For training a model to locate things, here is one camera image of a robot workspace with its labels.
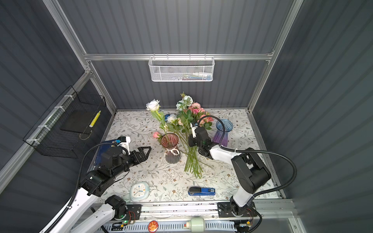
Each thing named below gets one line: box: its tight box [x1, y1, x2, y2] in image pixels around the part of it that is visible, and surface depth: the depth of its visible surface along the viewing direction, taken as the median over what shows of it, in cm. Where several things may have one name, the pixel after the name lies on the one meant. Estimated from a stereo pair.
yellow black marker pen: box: [89, 110, 102, 128], surface depth 78 cm
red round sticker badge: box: [148, 220, 159, 233], surface depth 71 cm
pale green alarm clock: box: [129, 181, 151, 202], surface depth 79 cm
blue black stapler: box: [187, 186, 216, 196], surface depth 80 cm
